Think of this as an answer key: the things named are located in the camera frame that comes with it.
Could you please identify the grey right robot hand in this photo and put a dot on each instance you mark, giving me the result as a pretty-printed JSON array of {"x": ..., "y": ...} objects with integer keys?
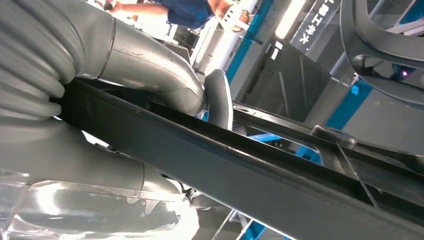
[{"x": 149, "y": 66}]

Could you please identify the person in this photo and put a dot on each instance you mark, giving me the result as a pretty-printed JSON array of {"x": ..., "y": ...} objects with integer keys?
[{"x": 188, "y": 11}]

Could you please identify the white machine housing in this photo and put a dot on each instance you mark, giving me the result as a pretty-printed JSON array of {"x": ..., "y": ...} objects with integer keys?
[{"x": 222, "y": 43}]

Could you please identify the grey metal tray with labels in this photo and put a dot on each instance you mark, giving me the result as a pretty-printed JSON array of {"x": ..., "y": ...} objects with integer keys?
[{"x": 285, "y": 86}]

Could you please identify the black sign with white characters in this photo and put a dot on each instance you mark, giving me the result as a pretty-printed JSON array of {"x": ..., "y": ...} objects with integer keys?
[{"x": 314, "y": 23}]

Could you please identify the blue metal shelf frame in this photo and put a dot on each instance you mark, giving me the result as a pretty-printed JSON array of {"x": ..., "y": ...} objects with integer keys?
[{"x": 253, "y": 33}]

